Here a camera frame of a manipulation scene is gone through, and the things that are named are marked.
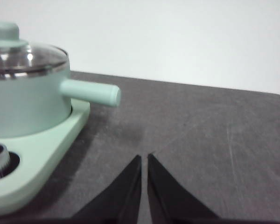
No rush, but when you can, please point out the mint green breakfast machine base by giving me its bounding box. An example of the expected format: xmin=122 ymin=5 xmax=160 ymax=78
xmin=0 ymin=99 xmax=91 ymax=217

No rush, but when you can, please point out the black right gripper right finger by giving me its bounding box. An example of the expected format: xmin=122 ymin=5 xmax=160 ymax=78
xmin=146 ymin=153 xmax=222 ymax=224

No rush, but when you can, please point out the mint green steamer pot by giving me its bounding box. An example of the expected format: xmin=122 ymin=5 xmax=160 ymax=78
xmin=0 ymin=63 xmax=121 ymax=139

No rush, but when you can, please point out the glass lid with green knob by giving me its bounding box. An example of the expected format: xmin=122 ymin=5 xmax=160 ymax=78
xmin=0 ymin=21 xmax=69 ymax=79

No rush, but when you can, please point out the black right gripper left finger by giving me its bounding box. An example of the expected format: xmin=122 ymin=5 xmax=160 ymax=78
xmin=70 ymin=154 xmax=142 ymax=224

